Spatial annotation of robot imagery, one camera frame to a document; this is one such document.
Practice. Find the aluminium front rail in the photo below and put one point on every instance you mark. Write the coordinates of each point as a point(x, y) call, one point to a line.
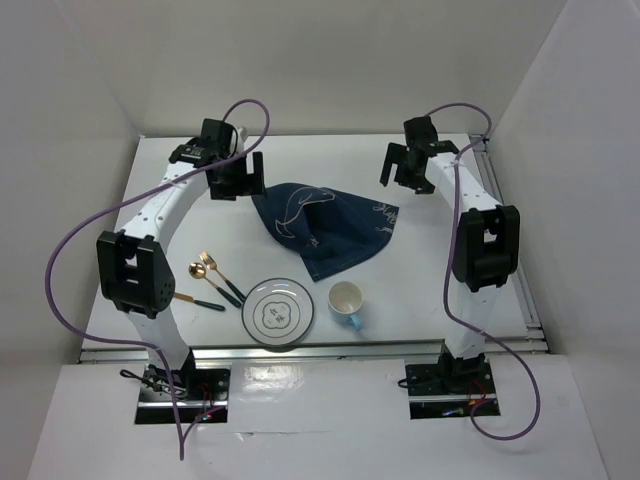
point(255, 353)

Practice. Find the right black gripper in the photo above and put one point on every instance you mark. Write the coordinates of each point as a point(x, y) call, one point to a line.
point(394, 154)

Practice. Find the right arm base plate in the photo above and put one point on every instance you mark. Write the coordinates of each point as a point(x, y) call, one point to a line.
point(445, 388)

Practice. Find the gold knife green handle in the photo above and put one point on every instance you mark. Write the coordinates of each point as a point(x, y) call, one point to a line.
point(201, 303)

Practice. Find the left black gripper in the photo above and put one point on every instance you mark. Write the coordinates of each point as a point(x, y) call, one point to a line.
point(247, 184)

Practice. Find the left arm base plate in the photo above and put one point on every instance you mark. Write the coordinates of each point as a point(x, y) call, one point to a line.
point(206, 398)

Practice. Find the gold fork green handle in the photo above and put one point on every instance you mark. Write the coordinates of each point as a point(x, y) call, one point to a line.
point(211, 264)

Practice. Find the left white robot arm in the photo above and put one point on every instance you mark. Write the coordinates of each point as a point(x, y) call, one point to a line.
point(135, 274)

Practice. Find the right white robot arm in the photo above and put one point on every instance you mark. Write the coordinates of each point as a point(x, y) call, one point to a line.
point(469, 201)

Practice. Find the white plate green rim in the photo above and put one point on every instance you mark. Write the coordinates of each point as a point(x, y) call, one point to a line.
point(278, 312)

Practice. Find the white and blue mug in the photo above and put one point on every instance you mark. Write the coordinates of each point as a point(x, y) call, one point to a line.
point(345, 299)

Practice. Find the aluminium right side rail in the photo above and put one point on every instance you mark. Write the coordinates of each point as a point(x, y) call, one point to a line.
point(514, 313)

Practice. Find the aluminium rail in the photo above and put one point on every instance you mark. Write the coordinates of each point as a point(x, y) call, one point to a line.
point(255, 353)
point(514, 313)

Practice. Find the dark blue fish placemat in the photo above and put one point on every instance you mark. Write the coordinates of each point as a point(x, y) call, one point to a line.
point(330, 230)

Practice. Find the gold spoon green handle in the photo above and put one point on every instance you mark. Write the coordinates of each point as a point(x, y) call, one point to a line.
point(199, 271)

